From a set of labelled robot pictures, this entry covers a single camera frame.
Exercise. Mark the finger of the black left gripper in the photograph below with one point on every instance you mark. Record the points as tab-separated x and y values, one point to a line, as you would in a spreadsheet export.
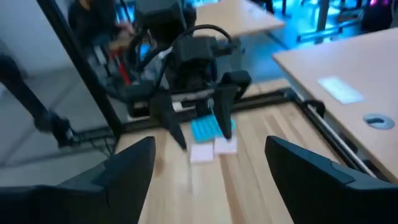
225	112
169	121

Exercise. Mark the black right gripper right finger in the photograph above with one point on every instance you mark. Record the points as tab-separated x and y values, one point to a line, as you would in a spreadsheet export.
326	199

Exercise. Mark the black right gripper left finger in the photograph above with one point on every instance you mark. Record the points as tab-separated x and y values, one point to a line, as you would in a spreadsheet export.
77	202

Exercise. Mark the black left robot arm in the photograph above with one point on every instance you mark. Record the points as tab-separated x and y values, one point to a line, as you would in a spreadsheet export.
161	18

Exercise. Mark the teal plastic tray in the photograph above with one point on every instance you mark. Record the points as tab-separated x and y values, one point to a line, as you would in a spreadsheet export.
203	129

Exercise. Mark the pink sticky note pad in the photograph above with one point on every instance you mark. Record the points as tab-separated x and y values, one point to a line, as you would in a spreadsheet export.
202	153
225	147

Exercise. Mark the red plastic part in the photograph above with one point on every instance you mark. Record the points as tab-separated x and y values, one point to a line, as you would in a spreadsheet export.
123	70

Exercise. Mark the light wood laminate desk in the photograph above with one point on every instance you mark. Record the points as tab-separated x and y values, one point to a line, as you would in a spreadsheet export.
342	62
242	18

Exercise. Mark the black table clamp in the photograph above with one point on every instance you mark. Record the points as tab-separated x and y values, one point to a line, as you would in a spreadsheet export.
318	105

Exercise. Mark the person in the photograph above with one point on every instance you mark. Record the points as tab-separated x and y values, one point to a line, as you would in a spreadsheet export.
90	21

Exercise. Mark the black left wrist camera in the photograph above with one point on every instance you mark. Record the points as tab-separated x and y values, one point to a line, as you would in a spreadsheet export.
192	48

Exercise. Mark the black frame brace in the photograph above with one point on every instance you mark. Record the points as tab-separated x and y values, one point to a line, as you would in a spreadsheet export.
46	121

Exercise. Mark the black frame post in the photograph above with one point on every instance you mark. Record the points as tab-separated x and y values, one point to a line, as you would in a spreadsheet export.
79	62

